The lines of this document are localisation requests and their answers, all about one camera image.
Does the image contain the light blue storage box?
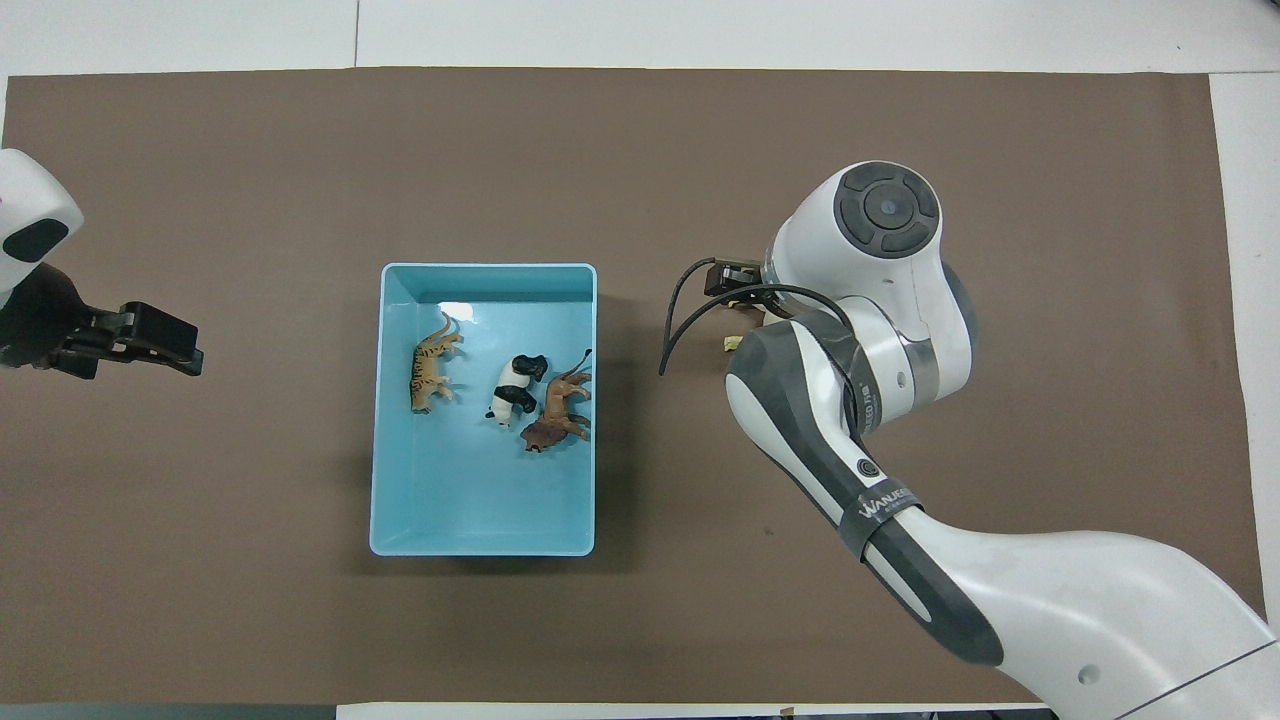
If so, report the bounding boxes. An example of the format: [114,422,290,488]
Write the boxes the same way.
[369,262,598,557]

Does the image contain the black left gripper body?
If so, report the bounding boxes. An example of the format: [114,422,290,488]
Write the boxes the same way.
[0,262,125,380]

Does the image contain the black and white panda toy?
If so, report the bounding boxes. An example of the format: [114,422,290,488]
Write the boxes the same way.
[485,353,550,430]

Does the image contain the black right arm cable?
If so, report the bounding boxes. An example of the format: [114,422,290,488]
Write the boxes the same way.
[657,257,853,378]

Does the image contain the orange tiger toy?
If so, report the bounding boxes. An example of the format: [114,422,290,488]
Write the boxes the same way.
[407,310,467,415]

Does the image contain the cream horse toy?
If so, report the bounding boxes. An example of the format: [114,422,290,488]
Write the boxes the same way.
[722,298,769,353]

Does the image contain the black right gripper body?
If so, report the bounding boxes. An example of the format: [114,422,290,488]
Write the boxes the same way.
[703,257,769,301]

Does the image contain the brown lion toy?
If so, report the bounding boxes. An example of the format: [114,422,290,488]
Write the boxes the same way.
[519,348,594,454]

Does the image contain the brown table mat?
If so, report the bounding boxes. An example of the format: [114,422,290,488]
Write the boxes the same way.
[0,66,1277,705]

